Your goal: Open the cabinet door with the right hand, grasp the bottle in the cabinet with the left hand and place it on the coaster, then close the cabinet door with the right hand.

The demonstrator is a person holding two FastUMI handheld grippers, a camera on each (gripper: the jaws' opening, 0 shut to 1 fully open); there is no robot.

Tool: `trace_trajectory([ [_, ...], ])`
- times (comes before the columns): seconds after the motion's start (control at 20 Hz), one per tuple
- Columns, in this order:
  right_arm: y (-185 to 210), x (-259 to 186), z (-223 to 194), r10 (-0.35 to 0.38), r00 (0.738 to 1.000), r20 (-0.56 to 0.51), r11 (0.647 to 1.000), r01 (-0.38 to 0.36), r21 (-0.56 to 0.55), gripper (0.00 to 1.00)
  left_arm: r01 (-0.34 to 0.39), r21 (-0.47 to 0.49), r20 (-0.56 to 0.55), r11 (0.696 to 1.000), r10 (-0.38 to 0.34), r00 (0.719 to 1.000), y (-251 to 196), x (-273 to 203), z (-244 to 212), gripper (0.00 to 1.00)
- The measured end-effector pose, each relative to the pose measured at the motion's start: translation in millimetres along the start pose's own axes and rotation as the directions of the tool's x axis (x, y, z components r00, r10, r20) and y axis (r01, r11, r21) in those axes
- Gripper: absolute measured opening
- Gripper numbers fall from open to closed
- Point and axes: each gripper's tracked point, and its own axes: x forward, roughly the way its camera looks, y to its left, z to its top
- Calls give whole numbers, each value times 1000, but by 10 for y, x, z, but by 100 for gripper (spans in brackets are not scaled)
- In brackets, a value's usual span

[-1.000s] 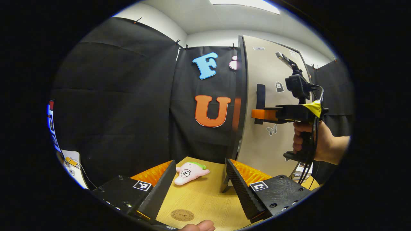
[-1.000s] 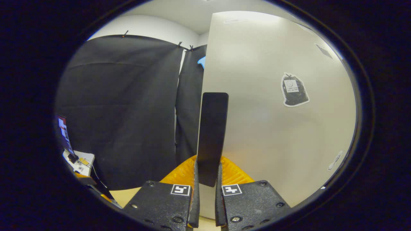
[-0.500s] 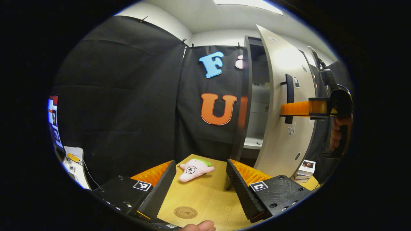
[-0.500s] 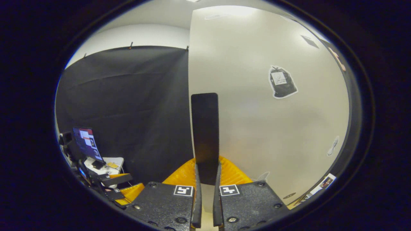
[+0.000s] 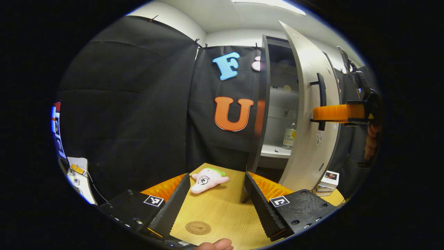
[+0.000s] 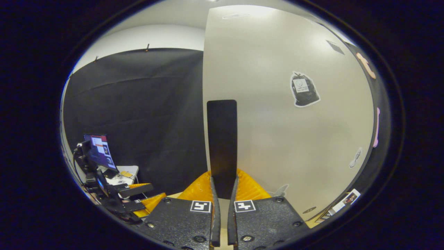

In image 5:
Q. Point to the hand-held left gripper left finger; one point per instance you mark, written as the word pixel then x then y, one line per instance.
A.
pixel 175 205

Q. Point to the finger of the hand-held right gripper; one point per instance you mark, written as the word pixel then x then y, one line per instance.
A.
pixel 336 113

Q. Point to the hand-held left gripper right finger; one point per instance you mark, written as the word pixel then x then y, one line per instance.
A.
pixel 263 208

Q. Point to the beige cabinet door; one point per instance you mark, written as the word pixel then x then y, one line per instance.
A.
pixel 308 156

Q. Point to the clear bottle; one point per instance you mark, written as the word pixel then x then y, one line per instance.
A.
pixel 289 137

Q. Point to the dark grey cabinet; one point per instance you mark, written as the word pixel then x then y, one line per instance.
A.
pixel 262 86

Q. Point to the pink plush toy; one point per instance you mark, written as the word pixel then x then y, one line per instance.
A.
pixel 208 180

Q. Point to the white photo box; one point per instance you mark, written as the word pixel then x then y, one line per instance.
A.
pixel 329 180

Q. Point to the white flat object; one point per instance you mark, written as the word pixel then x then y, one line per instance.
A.
pixel 81 185

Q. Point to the small yellow connector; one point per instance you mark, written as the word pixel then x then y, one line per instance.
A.
pixel 77 169

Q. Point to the black backdrop cloth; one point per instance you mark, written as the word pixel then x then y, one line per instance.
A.
pixel 138 104

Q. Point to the ceiling light panel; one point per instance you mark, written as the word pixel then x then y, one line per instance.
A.
pixel 274 5

